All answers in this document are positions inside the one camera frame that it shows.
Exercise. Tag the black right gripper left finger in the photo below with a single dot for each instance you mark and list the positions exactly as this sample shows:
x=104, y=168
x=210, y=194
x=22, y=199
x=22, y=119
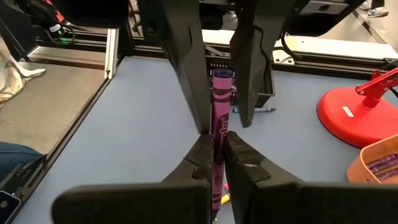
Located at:
x=186, y=199

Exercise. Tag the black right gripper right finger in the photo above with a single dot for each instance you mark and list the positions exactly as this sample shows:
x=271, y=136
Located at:
x=258, y=199

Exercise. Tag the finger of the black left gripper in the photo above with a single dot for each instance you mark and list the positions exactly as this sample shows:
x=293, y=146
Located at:
x=252, y=62
x=186, y=46

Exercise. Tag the black mesh basket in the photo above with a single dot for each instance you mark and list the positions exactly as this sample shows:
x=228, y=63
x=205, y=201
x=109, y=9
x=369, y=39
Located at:
x=269, y=87

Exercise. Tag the yellow crayon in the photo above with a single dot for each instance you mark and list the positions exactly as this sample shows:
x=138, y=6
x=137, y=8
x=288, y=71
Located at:
x=226, y=199

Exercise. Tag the pink eraser cap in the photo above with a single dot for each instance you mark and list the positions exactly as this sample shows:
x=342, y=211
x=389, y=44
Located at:
x=226, y=186

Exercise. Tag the person's foot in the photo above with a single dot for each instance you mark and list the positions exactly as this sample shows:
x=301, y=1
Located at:
x=377, y=12

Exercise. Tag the red desk lamp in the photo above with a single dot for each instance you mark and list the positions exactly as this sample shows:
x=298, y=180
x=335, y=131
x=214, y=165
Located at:
x=348, y=118

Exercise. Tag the orange plastic bin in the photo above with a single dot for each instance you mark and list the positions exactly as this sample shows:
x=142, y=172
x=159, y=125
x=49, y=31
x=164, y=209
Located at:
x=357, y=168

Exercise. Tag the black device with label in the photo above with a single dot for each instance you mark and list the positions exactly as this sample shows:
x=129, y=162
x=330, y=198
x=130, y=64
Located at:
x=40, y=15

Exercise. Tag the person's leg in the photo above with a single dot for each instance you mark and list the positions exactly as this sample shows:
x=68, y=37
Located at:
x=18, y=158

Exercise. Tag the patterned white cloth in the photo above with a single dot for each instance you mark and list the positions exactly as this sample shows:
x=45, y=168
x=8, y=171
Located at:
x=12, y=81

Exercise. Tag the dark smartphone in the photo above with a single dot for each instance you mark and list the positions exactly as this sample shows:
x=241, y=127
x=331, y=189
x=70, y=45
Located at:
x=7, y=207

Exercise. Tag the black table frame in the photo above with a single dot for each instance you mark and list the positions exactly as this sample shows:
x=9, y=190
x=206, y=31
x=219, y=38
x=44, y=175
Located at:
x=326, y=68

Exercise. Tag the silver corner bracket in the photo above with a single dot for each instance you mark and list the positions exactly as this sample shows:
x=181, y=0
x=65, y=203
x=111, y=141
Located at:
x=111, y=53

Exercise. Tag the black corner post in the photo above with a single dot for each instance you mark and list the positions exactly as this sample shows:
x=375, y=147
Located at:
x=15, y=31

